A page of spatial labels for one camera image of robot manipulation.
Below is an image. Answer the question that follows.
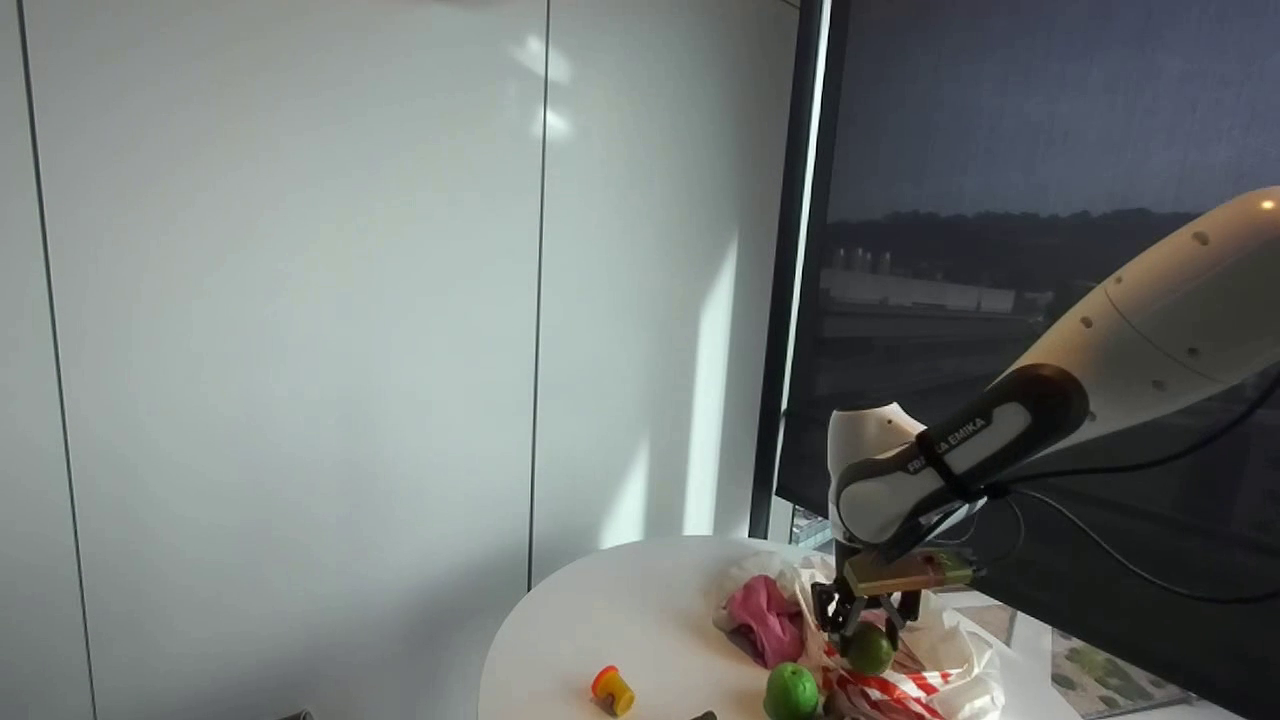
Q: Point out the large glass window with frame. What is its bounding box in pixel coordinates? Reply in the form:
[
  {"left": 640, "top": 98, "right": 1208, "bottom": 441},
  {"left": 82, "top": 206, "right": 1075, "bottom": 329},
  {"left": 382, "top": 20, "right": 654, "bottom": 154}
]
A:
[{"left": 746, "top": 0, "right": 1280, "bottom": 720}]

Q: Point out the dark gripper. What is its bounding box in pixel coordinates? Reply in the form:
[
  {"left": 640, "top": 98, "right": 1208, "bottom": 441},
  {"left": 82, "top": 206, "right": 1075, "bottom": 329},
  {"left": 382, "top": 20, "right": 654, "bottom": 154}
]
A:
[{"left": 811, "top": 543, "right": 928, "bottom": 648}]

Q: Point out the small orange yellow toy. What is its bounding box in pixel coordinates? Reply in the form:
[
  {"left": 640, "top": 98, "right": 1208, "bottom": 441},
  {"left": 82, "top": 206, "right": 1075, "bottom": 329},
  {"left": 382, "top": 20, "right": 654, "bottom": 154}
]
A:
[{"left": 587, "top": 659, "right": 640, "bottom": 720}]

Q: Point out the dark green toy fruit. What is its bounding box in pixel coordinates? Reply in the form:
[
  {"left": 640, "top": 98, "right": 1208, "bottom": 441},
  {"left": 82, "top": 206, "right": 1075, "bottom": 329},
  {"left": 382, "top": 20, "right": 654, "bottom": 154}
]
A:
[{"left": 839, "top": 621, "right": 894, "bottom": 676}]

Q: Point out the pink soft object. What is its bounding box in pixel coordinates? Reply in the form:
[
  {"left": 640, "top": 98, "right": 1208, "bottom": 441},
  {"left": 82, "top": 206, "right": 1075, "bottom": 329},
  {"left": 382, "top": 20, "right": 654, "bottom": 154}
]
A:
[{"left": 718, "top": 573, "right": 811, "bottom": 674}]

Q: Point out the bright green toy ball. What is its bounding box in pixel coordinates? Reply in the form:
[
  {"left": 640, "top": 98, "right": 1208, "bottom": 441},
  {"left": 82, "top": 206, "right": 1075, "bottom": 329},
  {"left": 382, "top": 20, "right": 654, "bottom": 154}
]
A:
[{"left": 760, "top": 659, "right": 826, "bottom": 720}]

